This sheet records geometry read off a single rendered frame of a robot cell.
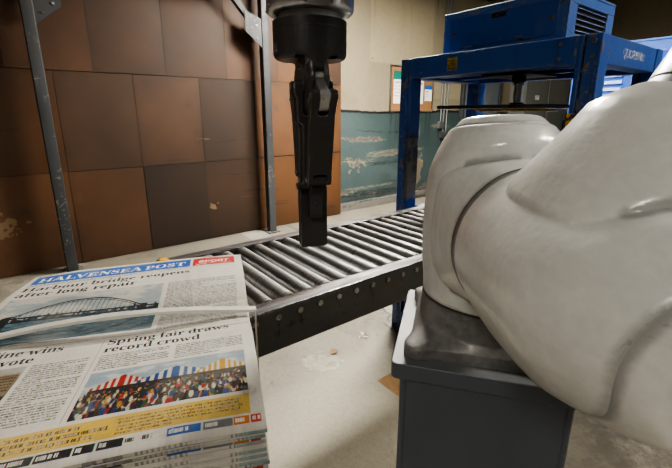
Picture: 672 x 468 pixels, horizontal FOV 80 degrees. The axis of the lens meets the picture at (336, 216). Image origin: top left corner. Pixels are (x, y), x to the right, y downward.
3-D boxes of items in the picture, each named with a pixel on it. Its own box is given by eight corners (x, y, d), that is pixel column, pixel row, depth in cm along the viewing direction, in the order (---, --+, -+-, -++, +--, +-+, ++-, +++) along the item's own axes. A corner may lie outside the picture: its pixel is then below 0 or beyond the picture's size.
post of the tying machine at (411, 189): (400, 330, 242) (412, 58, 204) (390, 324, 249) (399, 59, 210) (410, 325, 248) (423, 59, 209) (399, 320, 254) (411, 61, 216)
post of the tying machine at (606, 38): (545, 412, 176) (604, 31, 137) (525, 401, 182) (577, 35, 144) (554, 404, 181) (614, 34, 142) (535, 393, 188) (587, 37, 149)
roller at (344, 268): (357, 289, 123) (357, 274, 122) (280, 249, 159) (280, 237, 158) (369, 285, 126) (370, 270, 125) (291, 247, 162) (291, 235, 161)
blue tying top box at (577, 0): (564, 41, 158) (572, -15, 153) (441, 57, 204) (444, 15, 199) (609, 52, 184) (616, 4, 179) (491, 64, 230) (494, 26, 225)
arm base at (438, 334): (535, 295, 62) (540, 262, 61) (577, 386, 42) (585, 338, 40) (417, 283, 67) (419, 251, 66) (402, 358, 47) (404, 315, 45)
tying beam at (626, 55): (597, 62, 140) (602, 31, 138) (400, 79, 213) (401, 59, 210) (658, 73, 180) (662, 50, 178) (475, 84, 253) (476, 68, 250)
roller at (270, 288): (303, 300, 111) (292, 315, 109) (233, 254, 147) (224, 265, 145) (291, 292, 108) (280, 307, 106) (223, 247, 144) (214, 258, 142)
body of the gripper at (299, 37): (267, 26, 43) (271, 114, 46) (277, 7, 35) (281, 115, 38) (334, 30, 45) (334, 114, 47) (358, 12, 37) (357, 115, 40)
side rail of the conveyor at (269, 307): (223, 373, 94) (219, 328, 91) (214, 362, 99) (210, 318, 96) (518, 254, 174) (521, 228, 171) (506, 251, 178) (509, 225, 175)
